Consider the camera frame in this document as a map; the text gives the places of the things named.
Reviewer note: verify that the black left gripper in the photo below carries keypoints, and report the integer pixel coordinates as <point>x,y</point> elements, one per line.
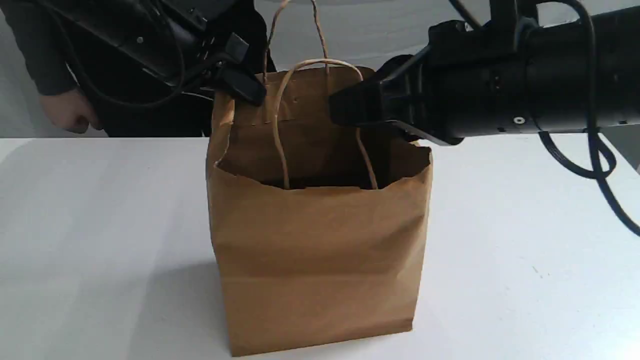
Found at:
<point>212,52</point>

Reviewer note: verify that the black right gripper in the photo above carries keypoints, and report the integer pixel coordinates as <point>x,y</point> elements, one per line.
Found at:
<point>464,83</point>

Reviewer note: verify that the brown paper bag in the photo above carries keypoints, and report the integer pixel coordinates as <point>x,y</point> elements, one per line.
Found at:
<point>318,230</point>

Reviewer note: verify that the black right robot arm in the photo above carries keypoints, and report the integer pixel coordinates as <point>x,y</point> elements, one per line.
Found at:
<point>577,70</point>

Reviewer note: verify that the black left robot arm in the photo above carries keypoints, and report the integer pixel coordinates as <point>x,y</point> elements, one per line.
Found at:
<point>136,28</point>

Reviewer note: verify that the person's right hand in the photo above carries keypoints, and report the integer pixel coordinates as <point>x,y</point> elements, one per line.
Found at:
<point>70,111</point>

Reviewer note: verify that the person's dark clothed torso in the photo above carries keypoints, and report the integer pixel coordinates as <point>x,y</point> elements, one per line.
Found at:
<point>52,50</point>

